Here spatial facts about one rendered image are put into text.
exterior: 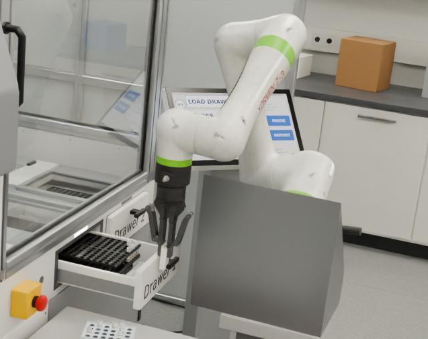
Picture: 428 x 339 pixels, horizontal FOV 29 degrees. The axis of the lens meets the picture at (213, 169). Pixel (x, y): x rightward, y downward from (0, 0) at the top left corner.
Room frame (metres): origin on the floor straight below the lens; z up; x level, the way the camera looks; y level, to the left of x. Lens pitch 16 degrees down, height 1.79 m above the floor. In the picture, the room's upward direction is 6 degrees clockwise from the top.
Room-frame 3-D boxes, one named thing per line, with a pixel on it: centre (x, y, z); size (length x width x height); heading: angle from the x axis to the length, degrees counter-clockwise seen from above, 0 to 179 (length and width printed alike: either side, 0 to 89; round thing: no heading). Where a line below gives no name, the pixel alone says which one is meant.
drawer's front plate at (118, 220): (2.47, 0.25, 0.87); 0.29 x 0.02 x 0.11; 164
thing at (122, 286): (2.16, 0.32, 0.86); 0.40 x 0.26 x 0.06; 74
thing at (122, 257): (2.13, 0.21, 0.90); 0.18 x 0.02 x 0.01; 164
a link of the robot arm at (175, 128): (2.06, 0.10, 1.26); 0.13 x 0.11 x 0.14; 68
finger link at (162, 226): (2.07, 0.12, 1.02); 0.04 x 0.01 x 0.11; 164
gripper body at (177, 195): (2.07, 0.10, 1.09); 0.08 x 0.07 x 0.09; 74
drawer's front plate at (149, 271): (2.10, 0.12, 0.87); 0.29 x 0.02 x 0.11; 164
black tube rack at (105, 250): (2.16, 0.31, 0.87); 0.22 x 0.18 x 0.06; 74
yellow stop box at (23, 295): (1.84, 0.41, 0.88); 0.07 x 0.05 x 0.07; 164
